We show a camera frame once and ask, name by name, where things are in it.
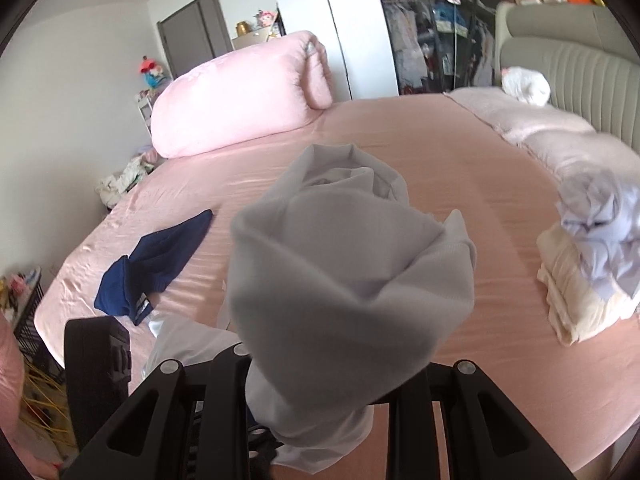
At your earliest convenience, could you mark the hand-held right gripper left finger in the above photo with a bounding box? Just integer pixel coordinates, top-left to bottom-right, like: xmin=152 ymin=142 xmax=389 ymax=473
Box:
xmin=75 ymin=342 xmax=253 ymax=480

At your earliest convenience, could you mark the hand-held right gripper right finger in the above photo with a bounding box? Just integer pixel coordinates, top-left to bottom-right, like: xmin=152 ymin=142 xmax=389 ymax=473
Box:
xmin=387 ymin=360 xmax=576 ymax=480

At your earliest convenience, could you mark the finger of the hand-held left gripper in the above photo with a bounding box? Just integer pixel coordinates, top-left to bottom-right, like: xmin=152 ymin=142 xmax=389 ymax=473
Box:
xmin=248 ymin=422 xmax=287 ymax=468

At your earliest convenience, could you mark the light blue shirt navy trim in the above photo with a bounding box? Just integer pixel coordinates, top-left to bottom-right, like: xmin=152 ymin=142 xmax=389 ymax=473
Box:
xmin=142 ymin=142 xmax=478 ymax=473

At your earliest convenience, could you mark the cream garment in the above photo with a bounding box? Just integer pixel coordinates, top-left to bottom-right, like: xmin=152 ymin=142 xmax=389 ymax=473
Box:
xmin=536 ymin=222 xmax=640 ymax=347

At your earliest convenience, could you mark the heap of white clothes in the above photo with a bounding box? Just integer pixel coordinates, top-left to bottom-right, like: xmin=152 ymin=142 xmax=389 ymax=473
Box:
xmin=95 ymin=152 xmax=161 ymax=208

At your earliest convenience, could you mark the pink cushion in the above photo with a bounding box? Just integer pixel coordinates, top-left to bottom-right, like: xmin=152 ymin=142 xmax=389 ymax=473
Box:
xmin=0 ymin=310 xmax=26 ymax=441

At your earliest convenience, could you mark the bed with pink sheet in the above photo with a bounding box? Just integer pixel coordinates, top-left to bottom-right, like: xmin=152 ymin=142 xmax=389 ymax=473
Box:
xmin=30 ymin=92 xmax=640 ymax=476

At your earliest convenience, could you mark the pile of small toys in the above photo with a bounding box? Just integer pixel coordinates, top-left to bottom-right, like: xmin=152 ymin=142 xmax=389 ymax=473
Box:
xmin=0 ymin=267 xmax=43 ymax=301

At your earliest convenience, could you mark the navy blue garment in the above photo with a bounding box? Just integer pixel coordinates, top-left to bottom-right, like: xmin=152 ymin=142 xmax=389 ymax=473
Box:
xmin=94 ymin=209 xmax=215 ymax=328

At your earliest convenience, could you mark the lavender crumpled garment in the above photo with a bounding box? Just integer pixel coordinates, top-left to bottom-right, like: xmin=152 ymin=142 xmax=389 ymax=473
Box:
xmin=555 ymin=167 xmax=640 ymax=301

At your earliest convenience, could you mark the large pink pillow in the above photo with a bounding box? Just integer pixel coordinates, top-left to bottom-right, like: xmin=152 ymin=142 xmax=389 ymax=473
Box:
xmin=150 ymin=30 xmax=335 ymax=160

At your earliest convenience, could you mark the red and blue toy figure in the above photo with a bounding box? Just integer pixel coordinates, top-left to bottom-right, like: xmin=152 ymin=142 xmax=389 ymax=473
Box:
xmin=137 ymin=55 xmax=173 ymax=93

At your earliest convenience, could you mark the pale pink quilt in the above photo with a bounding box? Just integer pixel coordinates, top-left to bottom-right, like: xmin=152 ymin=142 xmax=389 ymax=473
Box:
xmin=445 ymin=86 xmax=640 ymax=196

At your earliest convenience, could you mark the grey door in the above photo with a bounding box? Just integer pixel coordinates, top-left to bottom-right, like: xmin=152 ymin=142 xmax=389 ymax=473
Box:
xmin=156 ymin=0 xmax=236 ymax=81

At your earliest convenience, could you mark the dark glass wardrobe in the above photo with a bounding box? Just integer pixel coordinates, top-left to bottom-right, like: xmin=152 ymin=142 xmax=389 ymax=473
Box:
xmin=370 ymin=0 xmax=501 ymax=96

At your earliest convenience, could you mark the grey-green padded headboard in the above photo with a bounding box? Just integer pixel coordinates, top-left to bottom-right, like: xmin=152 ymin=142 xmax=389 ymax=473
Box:
xmin=495 ymin=2 xmax=640 ymax=156

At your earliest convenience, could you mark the gold wire basket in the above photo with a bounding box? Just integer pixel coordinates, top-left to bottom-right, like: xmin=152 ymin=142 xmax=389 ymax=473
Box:
xmin=20 ymin=360 xmax=76 ymax=451

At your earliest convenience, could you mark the black wire rack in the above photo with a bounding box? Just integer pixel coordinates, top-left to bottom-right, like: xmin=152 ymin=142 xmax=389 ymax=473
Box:
xmin=0 ymin=267 xmax=66 ymax=376

